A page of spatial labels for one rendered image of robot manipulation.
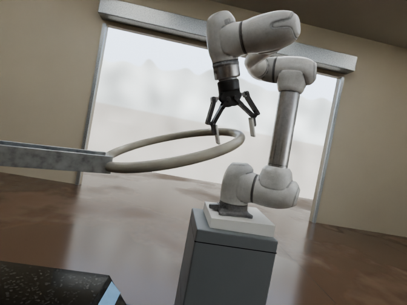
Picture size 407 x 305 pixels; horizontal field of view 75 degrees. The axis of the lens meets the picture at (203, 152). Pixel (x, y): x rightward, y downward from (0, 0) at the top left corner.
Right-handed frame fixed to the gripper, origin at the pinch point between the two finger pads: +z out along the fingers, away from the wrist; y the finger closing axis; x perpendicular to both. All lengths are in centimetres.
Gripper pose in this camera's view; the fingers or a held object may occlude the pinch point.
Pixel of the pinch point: (235, 137)
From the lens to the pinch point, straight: 96.7
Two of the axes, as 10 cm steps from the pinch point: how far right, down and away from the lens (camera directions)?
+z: 1.6, 9.6, 2.2
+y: -9.5, 2.1, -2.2
